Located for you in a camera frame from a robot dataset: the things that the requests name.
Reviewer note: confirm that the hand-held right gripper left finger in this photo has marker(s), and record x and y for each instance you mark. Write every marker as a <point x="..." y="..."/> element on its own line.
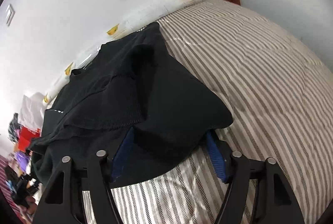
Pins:
<point x="121" y="159"/>

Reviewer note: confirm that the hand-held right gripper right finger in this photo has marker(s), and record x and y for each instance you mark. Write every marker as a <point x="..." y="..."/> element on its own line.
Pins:
<point x="216" y="159"/>

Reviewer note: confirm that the black sweatshirt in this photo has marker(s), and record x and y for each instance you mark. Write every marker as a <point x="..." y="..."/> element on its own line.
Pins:
<point x="156" y="99"/>

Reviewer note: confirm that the striped bed blanket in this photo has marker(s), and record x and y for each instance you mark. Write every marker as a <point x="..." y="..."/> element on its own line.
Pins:
<point x="260" y="83"/>

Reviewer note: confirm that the red paper bag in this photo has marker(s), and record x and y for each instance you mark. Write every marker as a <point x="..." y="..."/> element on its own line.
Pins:
<point x="26" y="138"/>

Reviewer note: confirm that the purple cloth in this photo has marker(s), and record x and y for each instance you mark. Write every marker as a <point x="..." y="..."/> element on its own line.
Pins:
<point x="22" y="160"/>

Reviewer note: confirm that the white plastic bag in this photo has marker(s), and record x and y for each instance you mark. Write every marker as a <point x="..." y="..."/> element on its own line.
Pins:
<point x="31" y="112"/>

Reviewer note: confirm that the dark cloth pile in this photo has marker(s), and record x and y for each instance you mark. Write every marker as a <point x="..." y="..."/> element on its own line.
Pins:
<point x="20" y="187"/>

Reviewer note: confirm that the grey plaid cloth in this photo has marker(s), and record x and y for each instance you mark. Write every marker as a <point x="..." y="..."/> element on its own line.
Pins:
<point x="14" y="125"/>

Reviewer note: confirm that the white rolled mat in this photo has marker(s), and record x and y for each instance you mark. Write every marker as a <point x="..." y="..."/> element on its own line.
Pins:
<point x="156" y="8"/>

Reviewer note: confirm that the white light switch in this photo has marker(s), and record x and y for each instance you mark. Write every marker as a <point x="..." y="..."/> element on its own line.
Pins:
<point x="10" y="14"/>

